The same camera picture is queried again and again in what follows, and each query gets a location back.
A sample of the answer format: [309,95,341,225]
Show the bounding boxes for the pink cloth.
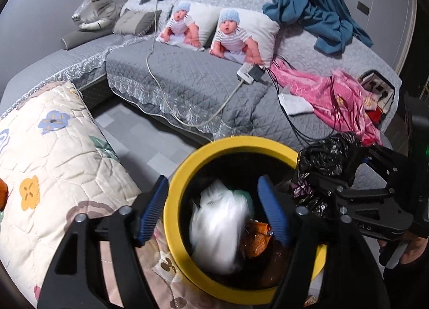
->
[270,61,383,147]

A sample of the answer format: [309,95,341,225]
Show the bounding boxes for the white power strip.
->
[237,63,265,84]

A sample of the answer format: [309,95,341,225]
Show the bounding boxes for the baby print pillow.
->
[209,8,280,66]
[156,1,222,51]

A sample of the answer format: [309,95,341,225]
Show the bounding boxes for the yellow trash bin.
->
[164,135,327,304]

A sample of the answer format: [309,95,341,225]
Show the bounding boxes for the grey quilted sofa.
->
[0,0,403,176]

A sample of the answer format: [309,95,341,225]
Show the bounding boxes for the grey bolster pillow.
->
[60,29,111,50]

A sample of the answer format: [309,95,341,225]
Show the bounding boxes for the black cables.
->
[268,58,339,144]

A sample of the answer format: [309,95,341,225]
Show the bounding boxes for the cartoon bear printed blanket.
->
[0,81,208,309]

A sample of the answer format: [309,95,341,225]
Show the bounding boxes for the black plastic bag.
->
[291,131,366,219]

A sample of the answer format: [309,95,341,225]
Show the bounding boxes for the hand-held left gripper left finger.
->
[37,175,169,309]

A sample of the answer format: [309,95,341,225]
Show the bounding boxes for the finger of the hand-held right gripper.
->
[308,172,414,240]
[368,145,412,192]

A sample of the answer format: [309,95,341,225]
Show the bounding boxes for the black frame storage bag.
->
[357,70,401,129]

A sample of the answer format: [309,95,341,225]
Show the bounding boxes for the orange snack wrapper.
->
[245,220,273,259]

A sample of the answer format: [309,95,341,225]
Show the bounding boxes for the white power cable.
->
[146,0,245,127]

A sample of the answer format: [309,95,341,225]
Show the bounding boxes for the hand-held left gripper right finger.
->
[257,175,391,309]

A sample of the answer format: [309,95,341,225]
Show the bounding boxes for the blue curtain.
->
[262,0,373,55]

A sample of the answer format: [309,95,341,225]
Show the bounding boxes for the grey square cushion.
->
[113,10,162,36]

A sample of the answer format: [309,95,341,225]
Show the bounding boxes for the tiger plush toy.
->
[72,0,123,31]

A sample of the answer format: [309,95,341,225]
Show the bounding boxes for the green white wrapper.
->
[189,180,255,274]

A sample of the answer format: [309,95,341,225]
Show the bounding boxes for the person's right hand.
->
[378,230,429,267]

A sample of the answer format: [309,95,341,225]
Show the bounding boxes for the white folded cloth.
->
[278,86,314,116]

